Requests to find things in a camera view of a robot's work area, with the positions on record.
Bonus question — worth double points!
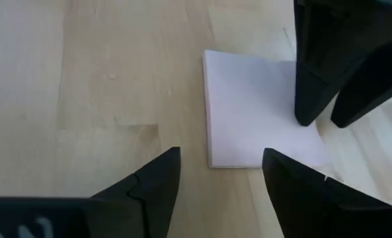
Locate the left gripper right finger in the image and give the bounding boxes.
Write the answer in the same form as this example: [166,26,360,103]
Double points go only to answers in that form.
[261,147,392,238]

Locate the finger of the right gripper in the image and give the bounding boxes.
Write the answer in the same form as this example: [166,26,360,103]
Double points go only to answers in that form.
[330,35,392,129]
[294,0,392,128]

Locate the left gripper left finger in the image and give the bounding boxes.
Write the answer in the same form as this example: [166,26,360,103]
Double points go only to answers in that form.
[82,146,182,238]

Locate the pink sticky note pad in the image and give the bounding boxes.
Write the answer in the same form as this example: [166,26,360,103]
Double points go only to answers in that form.
[202,49,331,170]

